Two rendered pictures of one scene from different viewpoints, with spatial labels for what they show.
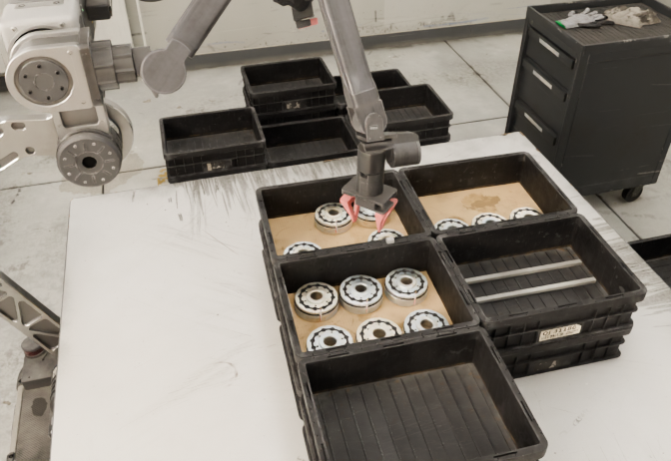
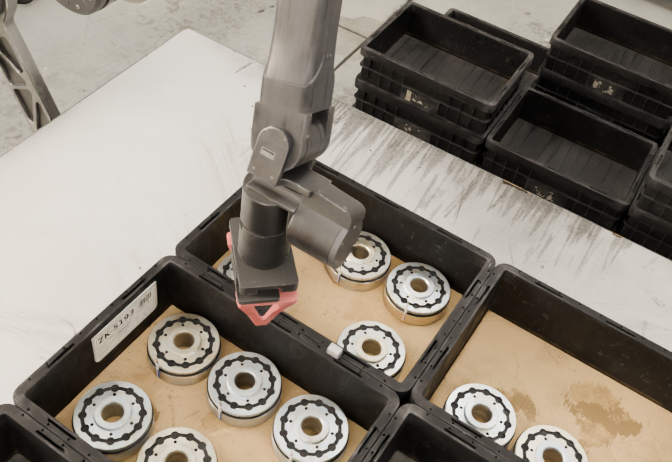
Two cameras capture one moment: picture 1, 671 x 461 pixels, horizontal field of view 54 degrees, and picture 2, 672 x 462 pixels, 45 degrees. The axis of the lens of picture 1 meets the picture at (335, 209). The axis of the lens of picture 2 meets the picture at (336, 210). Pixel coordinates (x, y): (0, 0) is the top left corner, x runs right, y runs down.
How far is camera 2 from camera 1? 0.88 m
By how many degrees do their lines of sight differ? 30
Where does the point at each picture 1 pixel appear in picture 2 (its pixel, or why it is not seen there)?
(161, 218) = (236, 111)
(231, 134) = (485, 73)
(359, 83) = (285, 62)
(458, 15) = not seen: outside the picture
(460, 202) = (569, 384)
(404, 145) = (317, 220)
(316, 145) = (592, 159)
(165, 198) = not seen: hidden behind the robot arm
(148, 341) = (45, 237)
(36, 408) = not seen: hidden behind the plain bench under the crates
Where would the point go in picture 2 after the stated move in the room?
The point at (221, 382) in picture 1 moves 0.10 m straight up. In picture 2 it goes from (40, 347) to (30, 310)
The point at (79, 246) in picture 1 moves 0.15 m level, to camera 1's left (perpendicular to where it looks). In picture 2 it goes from (126, 84) to (89, 50)
